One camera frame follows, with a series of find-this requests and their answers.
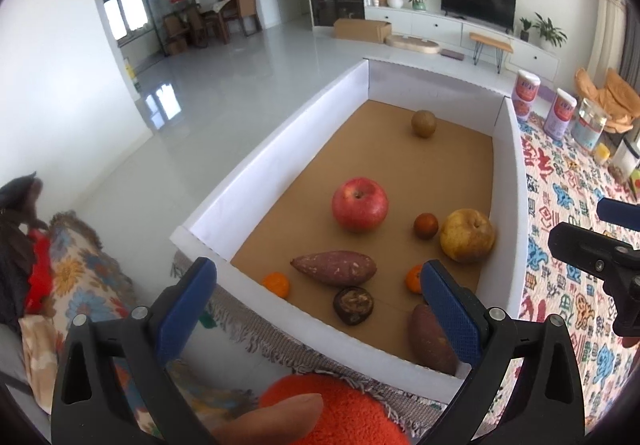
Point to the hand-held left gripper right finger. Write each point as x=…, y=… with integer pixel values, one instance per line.
x=452, y=320

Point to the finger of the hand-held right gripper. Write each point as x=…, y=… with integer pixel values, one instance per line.
x=617, y=212
x=580, y=242

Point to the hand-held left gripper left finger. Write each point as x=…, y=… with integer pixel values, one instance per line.
x=185, y=310

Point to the small dark sweet potato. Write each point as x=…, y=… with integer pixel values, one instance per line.
x=430, y=340

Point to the small orange mandarin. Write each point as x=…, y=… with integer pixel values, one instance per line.
x=412, y=279
x=276, y=284

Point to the large yellow pear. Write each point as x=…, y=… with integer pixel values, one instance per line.
x=467, y=235

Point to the small brown round fruit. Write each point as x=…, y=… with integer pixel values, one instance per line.
x=426, y=226

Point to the dark wrinkled fruit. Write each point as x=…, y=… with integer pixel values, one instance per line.
x=353, y=305

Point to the large reddish sweet potato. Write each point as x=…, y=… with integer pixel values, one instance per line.
x=334, y=268

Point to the large red apple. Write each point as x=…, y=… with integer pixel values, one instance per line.
x=360, y=205

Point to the white cardboard box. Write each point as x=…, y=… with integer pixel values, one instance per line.
x=260, y=175

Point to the brown round pear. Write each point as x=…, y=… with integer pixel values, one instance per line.
x=424, y=123

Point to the person's left hand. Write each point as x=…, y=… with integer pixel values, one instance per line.
x=280, y=417

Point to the pink snack bag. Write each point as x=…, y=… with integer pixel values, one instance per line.
x=635, y=185

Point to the pile of walnuts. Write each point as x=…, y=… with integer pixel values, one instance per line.
x=617, y=172

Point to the printed woven tablecloth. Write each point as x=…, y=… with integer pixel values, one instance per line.
x=560, y=205

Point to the clear jar black lid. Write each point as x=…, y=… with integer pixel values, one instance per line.
x=627, y=154

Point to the small yellow container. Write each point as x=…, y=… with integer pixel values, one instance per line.
x=602, y=154

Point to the clear jar blue label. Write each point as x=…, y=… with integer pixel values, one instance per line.
x=591, y=125

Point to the floral blanket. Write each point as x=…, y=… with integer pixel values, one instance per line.
x=80, y=270

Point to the orange lounge chair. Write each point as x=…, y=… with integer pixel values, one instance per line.
x=607, y=100

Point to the pink labelled tin can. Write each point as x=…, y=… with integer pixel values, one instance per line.
x=560, y=115
x=525, y=95

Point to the orange plush cushion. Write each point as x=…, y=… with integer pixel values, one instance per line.
x=345, y=405

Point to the red cloth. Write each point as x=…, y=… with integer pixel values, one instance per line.
x=40, y=275

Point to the grey curtain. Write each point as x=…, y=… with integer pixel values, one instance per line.
x=632, y=60

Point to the covered standing air conditioner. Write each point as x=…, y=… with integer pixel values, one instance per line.
x=607, y=25

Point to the black fuzzy cloth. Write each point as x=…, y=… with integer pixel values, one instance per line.
x=17, y=225

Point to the small dark potted plant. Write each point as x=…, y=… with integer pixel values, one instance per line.
x=525, y=27

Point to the wooden stool hairpin legs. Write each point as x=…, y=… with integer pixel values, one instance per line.
x=490, y=44

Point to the grey flat pad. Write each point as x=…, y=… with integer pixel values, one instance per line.
x=452, y=56

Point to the yellow floor sign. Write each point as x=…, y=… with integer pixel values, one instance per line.
x=131, y=72

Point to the black television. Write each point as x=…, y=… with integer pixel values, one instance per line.
x=477, y=2

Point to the beige oval cushion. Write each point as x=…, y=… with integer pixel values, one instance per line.
x=412, y=45

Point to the white globe lamp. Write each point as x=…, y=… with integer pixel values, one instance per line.
x=395, y=2

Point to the brown cardboard box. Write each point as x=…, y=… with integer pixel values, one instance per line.
x=362, y=30

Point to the wooden dining table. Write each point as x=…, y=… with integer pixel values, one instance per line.
x=220, y=7

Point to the glass sliding door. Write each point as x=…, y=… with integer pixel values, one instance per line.
x=145, y=0

